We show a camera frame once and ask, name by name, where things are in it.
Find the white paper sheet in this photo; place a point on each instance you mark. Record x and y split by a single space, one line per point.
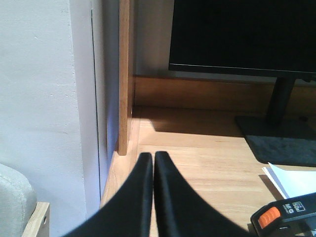
290 183

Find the black stapler with orange button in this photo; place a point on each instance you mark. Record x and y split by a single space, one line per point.
292 217

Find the grey cushioned chair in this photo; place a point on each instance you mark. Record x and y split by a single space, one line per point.
21 214

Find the wooden shelf unit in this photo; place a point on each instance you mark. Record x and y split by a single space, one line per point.
126 79

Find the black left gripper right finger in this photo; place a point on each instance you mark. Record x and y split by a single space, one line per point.
180 211

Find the black computer monitor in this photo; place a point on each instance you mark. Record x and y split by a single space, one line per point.
265 38

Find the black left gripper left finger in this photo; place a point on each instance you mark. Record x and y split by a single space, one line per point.
128 212

